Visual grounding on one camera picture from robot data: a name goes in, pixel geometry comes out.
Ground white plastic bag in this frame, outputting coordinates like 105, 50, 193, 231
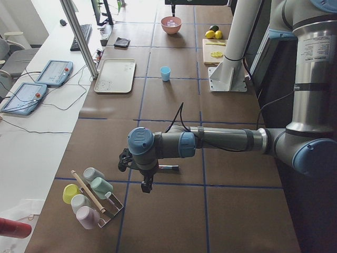
1, 199, 45, 252

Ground wooden rack handle bar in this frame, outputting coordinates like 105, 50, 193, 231
71, 170, 106, 213

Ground wooden cutting board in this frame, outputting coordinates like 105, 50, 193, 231
202, 38, 227, 64

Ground yellow lemon right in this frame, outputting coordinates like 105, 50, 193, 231
214, 30, 223, 40

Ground mint green cup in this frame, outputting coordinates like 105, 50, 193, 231
90, 177, 114, 199

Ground blue teach pendant near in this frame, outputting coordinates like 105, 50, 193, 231
1, 83, 48, 115

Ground pale white cup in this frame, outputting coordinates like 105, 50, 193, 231
71, 194, 92, 214

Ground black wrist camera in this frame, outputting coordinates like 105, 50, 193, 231
118, 148, 137, 172

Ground white camera post with base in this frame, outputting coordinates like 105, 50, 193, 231
208, 0, 262, 92

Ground yellow cup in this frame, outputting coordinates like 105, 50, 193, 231
62, 184, 81, 204

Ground aluminium frame post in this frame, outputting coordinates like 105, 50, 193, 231
60, 0, 98, 80

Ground cream bear tray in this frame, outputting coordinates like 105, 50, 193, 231
94, 59, 136, 93

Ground pink bowl with ice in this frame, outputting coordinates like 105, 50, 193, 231
161, 16, 182, 35

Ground lemon slices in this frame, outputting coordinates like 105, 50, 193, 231
210, 51, 224, 58

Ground light blue plastic cup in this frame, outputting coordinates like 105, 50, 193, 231
160, 66, 171, 82

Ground grey-white cup upper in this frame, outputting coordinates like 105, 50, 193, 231
83, 167, 105, 183

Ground steel muddler black tip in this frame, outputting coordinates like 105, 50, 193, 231
158, 165, 179, 170

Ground black monitor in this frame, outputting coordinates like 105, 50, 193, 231
91, 0, 114, 26

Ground red cylinder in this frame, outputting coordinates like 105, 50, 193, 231
1, 218, 32, 239

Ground blue teach pendant far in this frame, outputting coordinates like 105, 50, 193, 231
35, 60, 73, 87

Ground blue teach pendant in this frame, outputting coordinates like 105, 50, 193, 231
35, 60, 73, 87
1, 83, 48, 115

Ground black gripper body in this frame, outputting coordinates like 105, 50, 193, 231
140, 168, 157, 184

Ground dark grey folded cloth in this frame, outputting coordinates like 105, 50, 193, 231
113, 37, 131, 48

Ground grey office chair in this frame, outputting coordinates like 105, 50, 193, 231
1, 31, 39, 98

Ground yellow knife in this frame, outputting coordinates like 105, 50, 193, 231
205, 42, 226, 46

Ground lilac pink cup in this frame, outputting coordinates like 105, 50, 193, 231
76, 206, 100, 229

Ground black keyboard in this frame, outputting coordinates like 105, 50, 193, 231
70, 24, 93, 52

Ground green lime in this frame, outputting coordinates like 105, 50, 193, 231
209, 25, 219, 32

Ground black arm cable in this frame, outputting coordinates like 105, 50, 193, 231
165, 103, 191, 133

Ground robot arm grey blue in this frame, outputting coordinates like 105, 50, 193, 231
165, 0, 228, 16
118, 1, 336, 193

